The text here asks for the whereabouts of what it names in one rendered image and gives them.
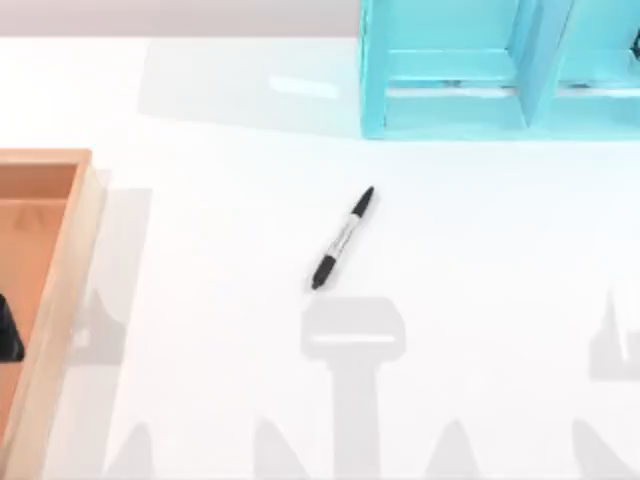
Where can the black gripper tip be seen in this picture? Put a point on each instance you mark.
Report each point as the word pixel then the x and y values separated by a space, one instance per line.
pixel 8 335

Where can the light blue rack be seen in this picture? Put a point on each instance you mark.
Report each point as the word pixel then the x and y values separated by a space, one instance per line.
pixel 450 65

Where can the black and grey marker pen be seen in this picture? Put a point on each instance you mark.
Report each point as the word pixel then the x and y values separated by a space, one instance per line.
pixel 342 239

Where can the shallow salmon-coloured box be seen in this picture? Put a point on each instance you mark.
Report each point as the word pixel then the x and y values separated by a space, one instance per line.
pixel 55 250

